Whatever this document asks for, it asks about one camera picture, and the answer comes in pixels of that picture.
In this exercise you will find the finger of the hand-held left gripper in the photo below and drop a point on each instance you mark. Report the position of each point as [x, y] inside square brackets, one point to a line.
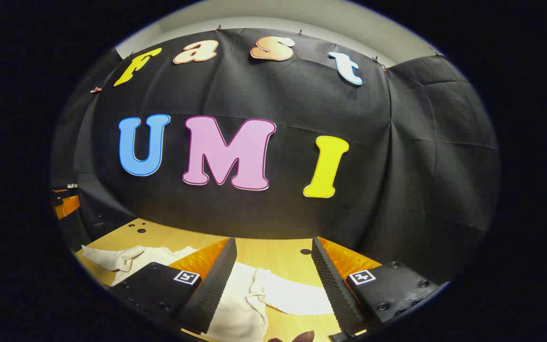
[68, 205]

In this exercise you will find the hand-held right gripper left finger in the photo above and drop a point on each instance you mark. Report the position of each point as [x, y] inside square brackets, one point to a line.
[212, 294]

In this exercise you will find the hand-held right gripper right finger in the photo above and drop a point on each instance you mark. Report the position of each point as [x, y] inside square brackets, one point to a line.
[333, 294]

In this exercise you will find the white zip sweater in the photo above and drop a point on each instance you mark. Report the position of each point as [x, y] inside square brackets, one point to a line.
[283, 294]

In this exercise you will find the black backdrop cloth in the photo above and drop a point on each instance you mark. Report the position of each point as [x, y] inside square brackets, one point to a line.
[278, 223]

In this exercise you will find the small red clip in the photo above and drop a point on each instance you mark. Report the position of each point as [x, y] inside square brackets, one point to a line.
[95, 89]

